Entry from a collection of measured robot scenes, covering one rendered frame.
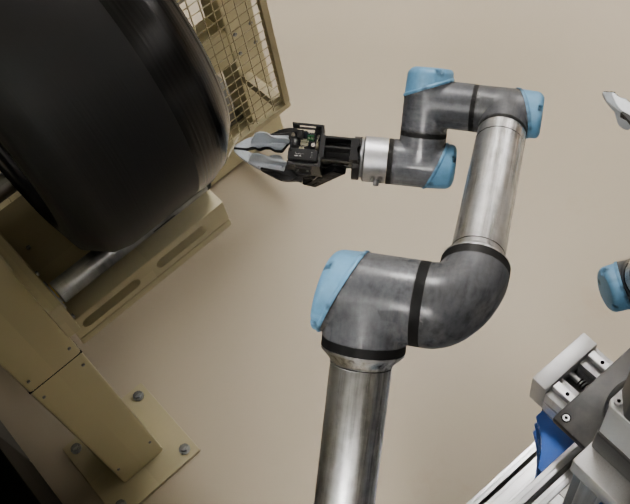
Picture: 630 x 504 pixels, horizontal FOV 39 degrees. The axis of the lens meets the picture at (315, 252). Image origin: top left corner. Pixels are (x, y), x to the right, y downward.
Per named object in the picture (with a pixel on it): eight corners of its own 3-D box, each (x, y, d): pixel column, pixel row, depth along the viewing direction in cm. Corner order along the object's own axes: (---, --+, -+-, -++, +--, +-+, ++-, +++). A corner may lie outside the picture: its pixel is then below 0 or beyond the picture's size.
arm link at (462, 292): (506, 328, 109) (548, 70, 138) (417, 314, 111) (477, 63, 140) (500, 378, 117) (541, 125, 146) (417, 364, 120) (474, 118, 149)
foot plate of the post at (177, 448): (119, 522, 227) (117, 520, 225) (63, 450, 239) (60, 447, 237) (200, 450, 234) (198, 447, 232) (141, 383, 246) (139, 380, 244)
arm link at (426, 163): (456, 137, 149) (449, 187, 151) (390, 130, 149) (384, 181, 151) (459, 142, 141) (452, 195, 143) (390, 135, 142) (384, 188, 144)
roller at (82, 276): (47, 292, 160) (63, 310, 159) (41, 283, 156) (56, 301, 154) (198, 175, 169) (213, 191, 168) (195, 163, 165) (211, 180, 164)
